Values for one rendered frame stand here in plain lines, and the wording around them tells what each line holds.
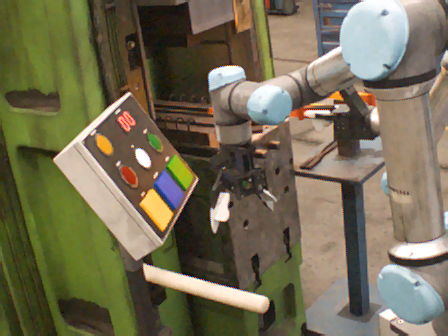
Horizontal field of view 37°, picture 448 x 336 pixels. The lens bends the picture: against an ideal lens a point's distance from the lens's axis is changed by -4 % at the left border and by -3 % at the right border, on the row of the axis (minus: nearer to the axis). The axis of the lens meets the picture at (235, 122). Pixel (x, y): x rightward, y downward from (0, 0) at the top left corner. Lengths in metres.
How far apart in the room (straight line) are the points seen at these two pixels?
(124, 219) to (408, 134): 0.66
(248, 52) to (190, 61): 0.21
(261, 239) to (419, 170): 1.20
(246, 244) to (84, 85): 0.71
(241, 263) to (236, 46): 0.72
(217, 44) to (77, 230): 0.77
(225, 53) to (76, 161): 1.02
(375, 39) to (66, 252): 1.53
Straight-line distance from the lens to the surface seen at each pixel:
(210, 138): 2.02
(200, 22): 1.96
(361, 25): 1.02
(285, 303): 2.53
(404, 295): 1.15
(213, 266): 2.22
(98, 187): 1.45
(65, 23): 1.82
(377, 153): 2.48
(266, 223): 2.22
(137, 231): 1.46
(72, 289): 2.39
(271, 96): 1.30
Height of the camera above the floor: 1.63
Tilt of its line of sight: 18 degrees down
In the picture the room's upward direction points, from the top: 8 degrees counter-clockwise
